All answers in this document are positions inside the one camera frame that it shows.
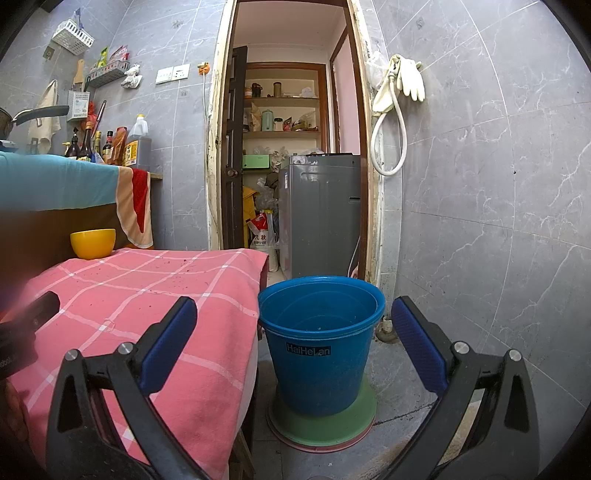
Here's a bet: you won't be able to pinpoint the tall dark sauce bottle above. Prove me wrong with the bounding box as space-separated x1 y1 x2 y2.
78 122 93 162

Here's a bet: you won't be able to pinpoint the clear plastic bag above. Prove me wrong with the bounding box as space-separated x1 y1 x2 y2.
366 51 386 88

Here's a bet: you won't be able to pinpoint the white wall basket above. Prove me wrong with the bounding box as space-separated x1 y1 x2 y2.
51 18 95 55

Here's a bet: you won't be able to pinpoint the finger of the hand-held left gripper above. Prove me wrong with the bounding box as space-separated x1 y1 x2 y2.
14 291 62 330

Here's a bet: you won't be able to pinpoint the white knife holder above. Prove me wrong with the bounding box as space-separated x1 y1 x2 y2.
67 91 90 122

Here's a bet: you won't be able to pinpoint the dark wooden door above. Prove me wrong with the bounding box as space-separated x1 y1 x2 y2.
221 45 249 250

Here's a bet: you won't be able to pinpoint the teal orange red cloth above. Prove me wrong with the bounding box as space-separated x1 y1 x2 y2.
0 152 154 250

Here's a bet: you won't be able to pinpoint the black frying pan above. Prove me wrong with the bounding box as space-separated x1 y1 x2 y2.
0 105 70 139

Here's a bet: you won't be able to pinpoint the beige hanging towel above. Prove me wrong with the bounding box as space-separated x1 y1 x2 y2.
27 79 62 155

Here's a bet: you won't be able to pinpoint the yellow bag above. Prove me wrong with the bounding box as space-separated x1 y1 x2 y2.
242 185 258 232

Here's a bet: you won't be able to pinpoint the grey washing machine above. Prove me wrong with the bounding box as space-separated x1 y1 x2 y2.
278 154 362 280

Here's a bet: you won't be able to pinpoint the white power cable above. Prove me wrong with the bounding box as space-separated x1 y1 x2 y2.
203 74 213 134

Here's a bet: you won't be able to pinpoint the cooking oil jug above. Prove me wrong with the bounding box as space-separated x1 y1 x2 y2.
124 115 151 169

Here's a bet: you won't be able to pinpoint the brown wooden cabinet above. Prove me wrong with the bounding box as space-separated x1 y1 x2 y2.
0 203 162 296

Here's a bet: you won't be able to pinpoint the pink plaid cloth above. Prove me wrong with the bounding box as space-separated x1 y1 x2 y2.
7 248 271 480

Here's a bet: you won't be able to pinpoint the yellow bowl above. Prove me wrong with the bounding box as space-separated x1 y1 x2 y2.
69 228 117 260

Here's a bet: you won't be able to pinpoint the white shower hose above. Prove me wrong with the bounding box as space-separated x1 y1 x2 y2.
370 78 408 176

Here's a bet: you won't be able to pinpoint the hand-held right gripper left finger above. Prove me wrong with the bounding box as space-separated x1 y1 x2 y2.
46 296 208 480

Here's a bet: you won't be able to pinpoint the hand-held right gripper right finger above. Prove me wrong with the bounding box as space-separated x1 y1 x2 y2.
390 296 541 480

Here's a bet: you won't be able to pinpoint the green plastic basin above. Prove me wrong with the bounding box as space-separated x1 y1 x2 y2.
267 374 377 450

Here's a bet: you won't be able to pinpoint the blue plastic bucket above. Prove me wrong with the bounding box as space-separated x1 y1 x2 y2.
257 275 386 418

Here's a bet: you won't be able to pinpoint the wooden shelf unit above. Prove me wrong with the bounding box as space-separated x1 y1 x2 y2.
242 62 331 155

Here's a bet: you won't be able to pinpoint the white rubber gloves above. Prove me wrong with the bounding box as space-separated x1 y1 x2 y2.
392 54 426 102

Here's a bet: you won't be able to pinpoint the white red rice bag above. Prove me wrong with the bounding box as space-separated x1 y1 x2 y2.
249 210 281 273

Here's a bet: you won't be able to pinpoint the grey wall shelf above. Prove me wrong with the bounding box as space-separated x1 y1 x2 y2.
87 61 132 88

